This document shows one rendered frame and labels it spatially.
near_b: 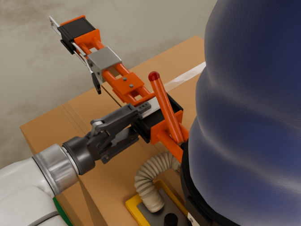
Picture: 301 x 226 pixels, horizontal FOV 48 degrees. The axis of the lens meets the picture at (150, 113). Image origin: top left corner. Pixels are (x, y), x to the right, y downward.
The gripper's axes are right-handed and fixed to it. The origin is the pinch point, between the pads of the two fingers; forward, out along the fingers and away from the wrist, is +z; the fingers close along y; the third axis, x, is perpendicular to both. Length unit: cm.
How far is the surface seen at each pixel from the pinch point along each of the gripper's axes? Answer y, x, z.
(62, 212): 108, -45, -22
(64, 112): 54, -57, -2
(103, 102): 54, -53, 14
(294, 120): -36.7, 31.6, -9.3
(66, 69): 109, -139, 30
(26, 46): 109, -179, 19
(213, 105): -31.3, 23.5, -9.6
